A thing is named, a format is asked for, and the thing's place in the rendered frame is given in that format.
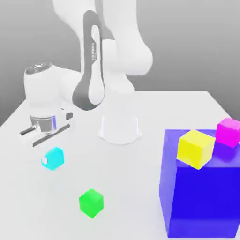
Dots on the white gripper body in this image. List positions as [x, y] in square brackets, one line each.
[45, 137]

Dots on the small cyan cube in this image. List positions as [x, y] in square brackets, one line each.
[54, 158]

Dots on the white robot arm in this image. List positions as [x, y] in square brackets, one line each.
[120, 56]

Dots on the small green cube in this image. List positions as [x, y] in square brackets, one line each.
[91, 203]

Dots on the small yellow cube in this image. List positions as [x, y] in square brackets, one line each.
[195, 149]

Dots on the small magenta cube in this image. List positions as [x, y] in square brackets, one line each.
[227, 132]

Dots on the large blue box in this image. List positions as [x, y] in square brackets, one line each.
[202, 196]

